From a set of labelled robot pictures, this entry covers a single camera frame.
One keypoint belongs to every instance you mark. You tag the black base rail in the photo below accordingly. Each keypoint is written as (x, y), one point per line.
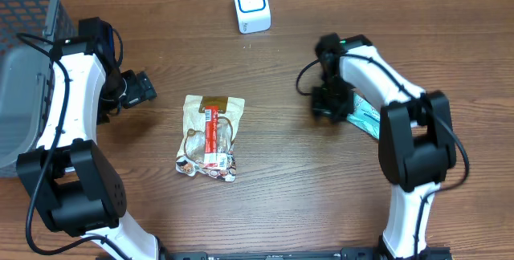
(343, 254)

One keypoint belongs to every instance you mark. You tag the teal snack packet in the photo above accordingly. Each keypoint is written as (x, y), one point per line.
(365, 117)

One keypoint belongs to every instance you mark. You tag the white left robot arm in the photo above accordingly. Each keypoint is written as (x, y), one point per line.
(76, 194)

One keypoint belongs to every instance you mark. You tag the grey plastic basket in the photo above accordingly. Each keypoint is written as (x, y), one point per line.
(26, 79)

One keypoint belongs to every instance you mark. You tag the white barcode scanner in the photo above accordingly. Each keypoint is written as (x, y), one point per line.
(253, 15)

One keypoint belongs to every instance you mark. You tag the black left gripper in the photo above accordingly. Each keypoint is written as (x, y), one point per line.
(140, 89)

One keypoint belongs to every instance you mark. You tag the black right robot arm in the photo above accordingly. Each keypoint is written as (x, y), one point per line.
(416, 143)

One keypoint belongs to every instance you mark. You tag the red white snack bar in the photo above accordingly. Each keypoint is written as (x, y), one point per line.
(212, 158)

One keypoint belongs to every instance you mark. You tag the brown snack bag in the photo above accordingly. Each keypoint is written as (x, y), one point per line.
(190, 155)

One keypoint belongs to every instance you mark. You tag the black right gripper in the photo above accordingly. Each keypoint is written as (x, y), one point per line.
(328, 106)

